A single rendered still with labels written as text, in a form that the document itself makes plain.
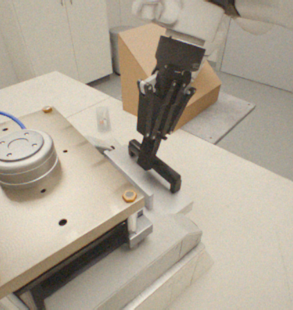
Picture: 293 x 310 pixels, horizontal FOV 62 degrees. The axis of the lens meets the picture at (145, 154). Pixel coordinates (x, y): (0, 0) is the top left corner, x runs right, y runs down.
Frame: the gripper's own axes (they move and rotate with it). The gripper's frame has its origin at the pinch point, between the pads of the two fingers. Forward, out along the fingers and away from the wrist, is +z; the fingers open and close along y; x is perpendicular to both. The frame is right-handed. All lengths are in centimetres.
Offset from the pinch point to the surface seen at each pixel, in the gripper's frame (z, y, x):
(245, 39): -39, 271, 139
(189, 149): 14.4, 41.5, 16.6
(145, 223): 2.4, -11.2, -12.9
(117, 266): 8.4, -14.7, -13.5
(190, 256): 10.8, -1.0, -16.9
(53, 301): 11.3, -22.6, -12.1
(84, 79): 50, 115, 225
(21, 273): 1.3, -27.0, -13.3
